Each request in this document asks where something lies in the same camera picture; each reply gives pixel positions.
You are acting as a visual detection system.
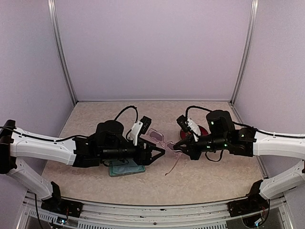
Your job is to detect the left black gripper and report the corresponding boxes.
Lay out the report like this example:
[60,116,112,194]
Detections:
[100,136,165,166]

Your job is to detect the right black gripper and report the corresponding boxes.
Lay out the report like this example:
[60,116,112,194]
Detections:
[173,133,229,161]

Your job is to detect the clear pink glasses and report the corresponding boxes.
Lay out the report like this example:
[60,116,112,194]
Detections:
[146,128,182,176]

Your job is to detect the grey glasses case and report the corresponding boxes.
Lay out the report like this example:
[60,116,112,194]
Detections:
[109,159,145,177]

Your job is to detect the small blue cleaning cloth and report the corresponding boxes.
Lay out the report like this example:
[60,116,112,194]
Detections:
[112,165,145,175]

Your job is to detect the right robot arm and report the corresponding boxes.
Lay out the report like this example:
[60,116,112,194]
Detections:
[174,110,305,217]

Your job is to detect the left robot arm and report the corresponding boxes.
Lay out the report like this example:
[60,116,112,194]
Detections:
[0,116,165,218]

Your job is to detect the red floral plate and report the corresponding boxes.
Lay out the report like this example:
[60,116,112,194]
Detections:
[179,126,209,139]

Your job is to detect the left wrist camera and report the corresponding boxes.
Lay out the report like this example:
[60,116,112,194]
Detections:
[129,116,152,146]

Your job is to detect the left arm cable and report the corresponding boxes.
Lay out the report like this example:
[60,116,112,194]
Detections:
[0,105,139,144]

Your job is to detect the front aluminium rail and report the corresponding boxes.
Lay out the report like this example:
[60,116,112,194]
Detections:
[16,188,294,229]

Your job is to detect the right aluminium frame post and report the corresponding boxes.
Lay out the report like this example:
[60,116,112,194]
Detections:
[230,0,259,106]

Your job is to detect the aluminium frame post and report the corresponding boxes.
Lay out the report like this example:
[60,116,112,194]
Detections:
[47,0,78,106]
[230,0,259,106]

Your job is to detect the left aluminium frame post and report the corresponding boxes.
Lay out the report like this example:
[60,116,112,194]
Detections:
[47,0,78,106]

